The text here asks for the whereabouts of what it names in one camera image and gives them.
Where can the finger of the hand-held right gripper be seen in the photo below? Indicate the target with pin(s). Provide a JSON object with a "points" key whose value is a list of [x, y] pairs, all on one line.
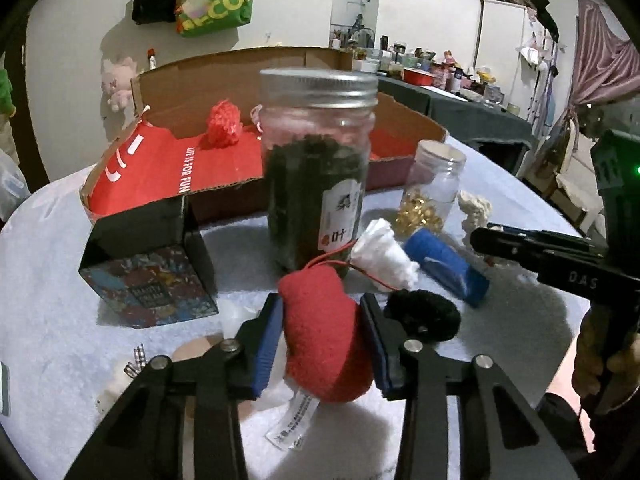
{"points": [[505, 250], [545, 237]]}

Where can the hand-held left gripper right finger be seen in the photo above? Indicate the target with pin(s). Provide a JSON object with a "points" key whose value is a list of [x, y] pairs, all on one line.
{"points": [[375, 345]]}

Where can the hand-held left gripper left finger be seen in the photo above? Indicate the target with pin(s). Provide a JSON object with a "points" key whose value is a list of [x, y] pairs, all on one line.
{"points": [[267, 345]]}

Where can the translucent white pouch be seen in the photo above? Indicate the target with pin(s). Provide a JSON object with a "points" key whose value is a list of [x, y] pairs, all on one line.
{"points": [[235, 315]]}

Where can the cream knitted scrunchie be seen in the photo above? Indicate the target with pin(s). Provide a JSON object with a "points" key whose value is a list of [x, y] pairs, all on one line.
{"points": [[475, 210]]}

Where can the red plush toy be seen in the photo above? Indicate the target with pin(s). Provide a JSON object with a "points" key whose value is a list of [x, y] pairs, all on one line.
{"points": [[320, 325]]}

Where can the blue cloth roll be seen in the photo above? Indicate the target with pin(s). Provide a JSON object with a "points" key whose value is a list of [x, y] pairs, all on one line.
{"points": [[445, 265]]}

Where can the black fuzzy scrunchie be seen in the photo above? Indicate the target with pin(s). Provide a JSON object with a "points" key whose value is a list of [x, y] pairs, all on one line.
{"points": [[430, 310]]}

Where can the beige round pad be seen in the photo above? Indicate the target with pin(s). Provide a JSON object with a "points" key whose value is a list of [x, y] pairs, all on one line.
{"points": [[197, 347]]}

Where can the white bath pouf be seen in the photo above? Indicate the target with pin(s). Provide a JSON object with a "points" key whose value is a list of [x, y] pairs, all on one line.
{"points": [[385, 255]]}

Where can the white plush bear checked bow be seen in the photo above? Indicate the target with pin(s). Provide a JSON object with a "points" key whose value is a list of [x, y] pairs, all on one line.
{"points": [[117, 380]]}

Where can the cardboard box red lining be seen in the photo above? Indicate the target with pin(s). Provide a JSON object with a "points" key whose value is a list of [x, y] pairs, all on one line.
{"points": [[150, 160]]}

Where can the person's right hand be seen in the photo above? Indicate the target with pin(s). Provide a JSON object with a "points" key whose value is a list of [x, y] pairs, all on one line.
{"points": [[587, 360]]}

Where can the small jar gold pieces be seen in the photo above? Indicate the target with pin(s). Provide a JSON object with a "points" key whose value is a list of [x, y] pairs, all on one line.
{"points": [[430, 185]]}

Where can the dark green covered table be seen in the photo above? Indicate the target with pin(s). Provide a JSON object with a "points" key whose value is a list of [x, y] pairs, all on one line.
{"points": [[470, 115]]}

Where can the black printed box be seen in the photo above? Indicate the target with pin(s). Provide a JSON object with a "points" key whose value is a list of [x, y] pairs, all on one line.
{"points": [[150, 240]]}

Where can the large glass jar dark leaves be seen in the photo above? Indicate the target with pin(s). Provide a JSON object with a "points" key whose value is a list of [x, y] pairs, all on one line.
{"points": [[310, 170]]}

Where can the pink curtain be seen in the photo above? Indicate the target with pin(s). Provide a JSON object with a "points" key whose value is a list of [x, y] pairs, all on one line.
{"points": [[595, 55]]}

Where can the white cabinet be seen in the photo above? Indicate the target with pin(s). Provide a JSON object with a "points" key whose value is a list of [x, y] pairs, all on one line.
{"points": [[500, 55]]}

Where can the cluttered side table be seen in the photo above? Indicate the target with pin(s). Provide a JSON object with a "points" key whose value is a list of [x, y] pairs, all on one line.
{"points": [[450, 67]]}

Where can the red container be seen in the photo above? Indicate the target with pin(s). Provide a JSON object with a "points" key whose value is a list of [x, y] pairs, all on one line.
{"points": [[417, 77]]}

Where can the pink plush toy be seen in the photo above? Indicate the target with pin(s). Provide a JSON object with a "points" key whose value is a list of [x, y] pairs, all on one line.
{"points": [[118, 85]]}

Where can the clear plastic bag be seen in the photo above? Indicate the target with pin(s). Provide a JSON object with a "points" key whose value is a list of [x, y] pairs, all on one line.
{"points": [[12, 185]]}

